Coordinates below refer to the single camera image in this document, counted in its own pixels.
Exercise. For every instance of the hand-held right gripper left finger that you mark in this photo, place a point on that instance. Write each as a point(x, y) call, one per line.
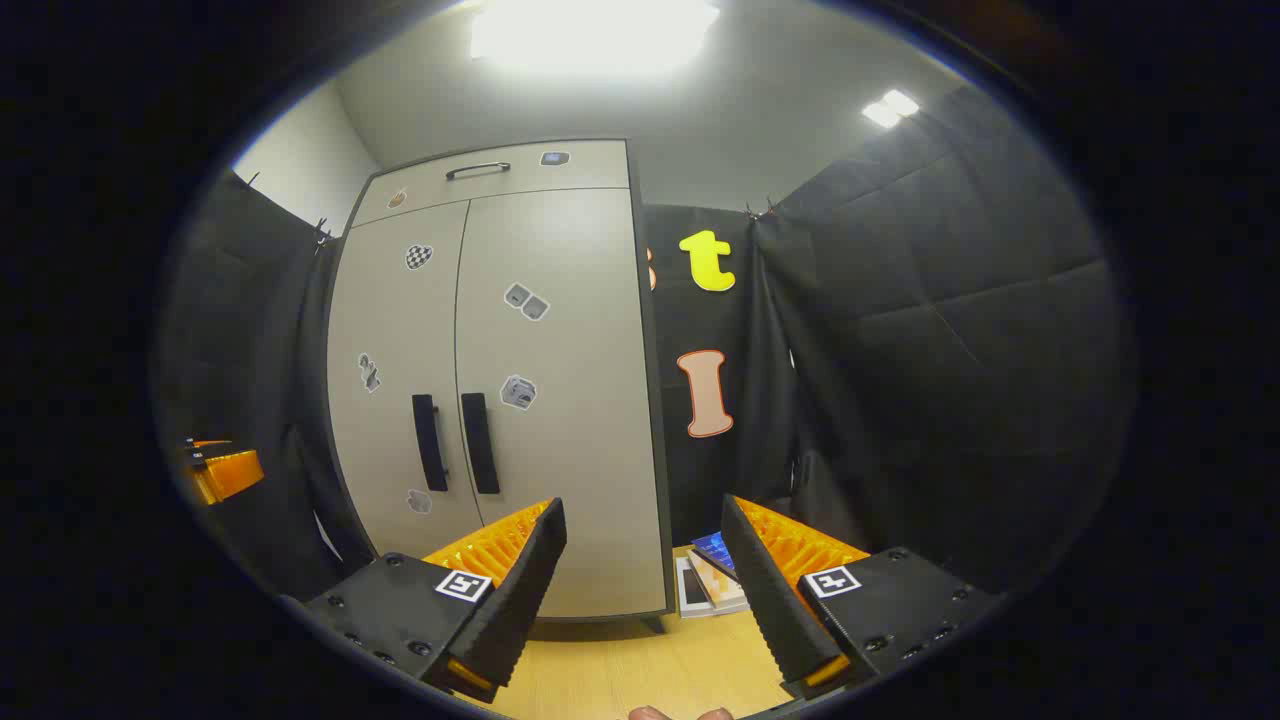
point(525, 590)

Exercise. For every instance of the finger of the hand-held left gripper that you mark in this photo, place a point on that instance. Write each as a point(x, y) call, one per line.
point(230, 472)

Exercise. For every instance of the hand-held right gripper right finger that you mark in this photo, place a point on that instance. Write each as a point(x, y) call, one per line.
point(770, 600)

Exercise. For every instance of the grey cabinet door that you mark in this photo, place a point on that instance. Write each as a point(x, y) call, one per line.
point(570, 300)
point(400, 320)

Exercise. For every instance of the grey double-door shoe cabinet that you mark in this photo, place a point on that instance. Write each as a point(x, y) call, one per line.
point(580, 165)

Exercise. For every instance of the white orange book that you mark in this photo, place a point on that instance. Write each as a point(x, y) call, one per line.
point(728, 595)

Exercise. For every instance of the black cloth clip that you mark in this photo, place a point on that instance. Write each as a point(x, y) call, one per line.
point(322, 236)
point(765, 210)

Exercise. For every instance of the black backdrop cloth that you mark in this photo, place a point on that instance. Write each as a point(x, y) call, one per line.
point(950, 350)

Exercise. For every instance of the small ceiling light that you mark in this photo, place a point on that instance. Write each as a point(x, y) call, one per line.
point(890, 108)

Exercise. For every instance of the large ceiling light panel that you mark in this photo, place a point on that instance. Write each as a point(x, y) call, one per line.
point(590, 35)

